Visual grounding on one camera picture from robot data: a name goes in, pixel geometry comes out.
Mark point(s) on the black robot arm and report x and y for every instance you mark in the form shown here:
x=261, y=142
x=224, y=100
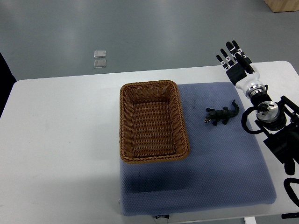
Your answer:
x=279, y=121

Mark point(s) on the black label tag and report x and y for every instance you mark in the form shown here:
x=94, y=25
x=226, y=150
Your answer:
x=167, y=216

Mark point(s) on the upper metal floor plate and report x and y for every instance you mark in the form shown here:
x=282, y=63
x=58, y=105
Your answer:
x=100, y=54

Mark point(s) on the dark toy crocodile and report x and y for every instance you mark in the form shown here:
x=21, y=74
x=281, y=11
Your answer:
x=223, y=115

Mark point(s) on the blue-grey foam cushion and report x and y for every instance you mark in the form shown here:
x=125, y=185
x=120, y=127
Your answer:
x=225, y=167

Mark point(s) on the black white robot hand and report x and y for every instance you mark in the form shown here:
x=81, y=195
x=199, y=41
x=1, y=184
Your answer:
x=240, y=70

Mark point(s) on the dark object at left edge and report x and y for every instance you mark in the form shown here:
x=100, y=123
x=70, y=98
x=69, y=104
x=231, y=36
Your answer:
x=7, y=80

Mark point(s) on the brown wicker basket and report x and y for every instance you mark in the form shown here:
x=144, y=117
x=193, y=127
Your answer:
x=152, y=123

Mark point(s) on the wooden box corner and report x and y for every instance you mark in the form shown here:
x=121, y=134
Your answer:
x=277, y=6

